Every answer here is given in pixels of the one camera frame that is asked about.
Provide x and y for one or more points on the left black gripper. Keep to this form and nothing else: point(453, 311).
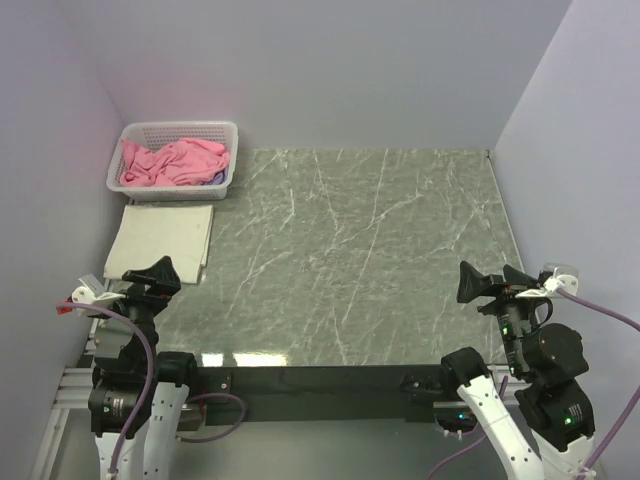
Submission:
point(162, 281)

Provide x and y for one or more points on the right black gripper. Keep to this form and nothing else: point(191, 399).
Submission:
point(471, 281)

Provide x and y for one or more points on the pink t shirt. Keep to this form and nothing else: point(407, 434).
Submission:
point(185, 162)

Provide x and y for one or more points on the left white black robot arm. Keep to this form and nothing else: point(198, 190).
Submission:
point(138, 393)

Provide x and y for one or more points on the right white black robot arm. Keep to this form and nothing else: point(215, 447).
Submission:
point(548, 357)

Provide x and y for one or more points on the folded cream cloth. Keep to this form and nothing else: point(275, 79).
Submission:
point(148, 233)

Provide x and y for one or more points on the purple t shirt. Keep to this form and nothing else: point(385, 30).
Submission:
point(219, 178)

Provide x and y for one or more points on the white plastic laundry basket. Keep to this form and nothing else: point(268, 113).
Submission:
point(154, 135)

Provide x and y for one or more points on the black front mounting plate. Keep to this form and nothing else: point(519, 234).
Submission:
point(330, 393)

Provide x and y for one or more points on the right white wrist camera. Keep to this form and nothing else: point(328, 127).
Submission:
point(553, 279)

